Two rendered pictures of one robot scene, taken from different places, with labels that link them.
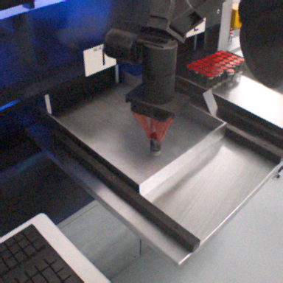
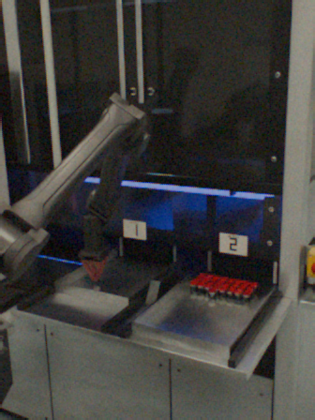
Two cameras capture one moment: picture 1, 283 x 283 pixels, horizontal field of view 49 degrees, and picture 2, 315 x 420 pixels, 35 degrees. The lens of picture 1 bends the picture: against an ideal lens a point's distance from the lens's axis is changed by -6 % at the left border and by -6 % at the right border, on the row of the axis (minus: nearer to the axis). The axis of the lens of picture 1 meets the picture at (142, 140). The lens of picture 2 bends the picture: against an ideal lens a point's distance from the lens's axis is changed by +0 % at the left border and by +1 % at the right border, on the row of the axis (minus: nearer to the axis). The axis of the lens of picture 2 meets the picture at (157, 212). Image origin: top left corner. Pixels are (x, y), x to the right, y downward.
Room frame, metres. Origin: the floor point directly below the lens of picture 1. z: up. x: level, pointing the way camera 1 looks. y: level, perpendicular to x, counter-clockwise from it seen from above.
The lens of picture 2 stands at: (0.28, -1.40, 1.52)
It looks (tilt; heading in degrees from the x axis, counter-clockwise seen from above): 16 degrees down; 73
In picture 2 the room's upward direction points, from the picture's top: 1 degrees counter-clockwise
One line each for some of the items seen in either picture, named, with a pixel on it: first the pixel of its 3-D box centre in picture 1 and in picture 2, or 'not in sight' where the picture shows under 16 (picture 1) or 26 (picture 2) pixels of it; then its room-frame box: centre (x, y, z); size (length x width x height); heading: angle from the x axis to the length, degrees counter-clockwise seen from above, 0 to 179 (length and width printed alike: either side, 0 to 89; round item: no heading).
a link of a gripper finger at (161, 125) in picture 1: (155, 119); (96, 264); (0.51, -0.02, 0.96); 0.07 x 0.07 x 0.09; 58
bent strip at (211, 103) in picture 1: (229, 113); (144, 299); (0.61, -0.20, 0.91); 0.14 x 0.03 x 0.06; 45
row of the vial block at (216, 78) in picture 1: (225, 74); (218, 294); (0.82, -0.23, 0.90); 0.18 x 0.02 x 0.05; 133
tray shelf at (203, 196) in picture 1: (200, 113); (157, 301); (0.67, -0.14, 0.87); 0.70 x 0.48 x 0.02; 134
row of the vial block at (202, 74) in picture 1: (218, 71); (221, 292); (0.83, -0.22, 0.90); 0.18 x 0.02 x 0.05; 133
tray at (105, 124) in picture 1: (129, 120); (121, 274); (0.60, 0.03, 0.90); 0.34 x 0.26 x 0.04; 44
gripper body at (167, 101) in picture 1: (158, 87); (94, 243); (0.51, -0.03, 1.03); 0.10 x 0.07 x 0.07; 58
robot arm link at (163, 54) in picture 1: (156, 54); (94, 222); (0.51, -0.02, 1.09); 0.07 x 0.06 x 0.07; 56
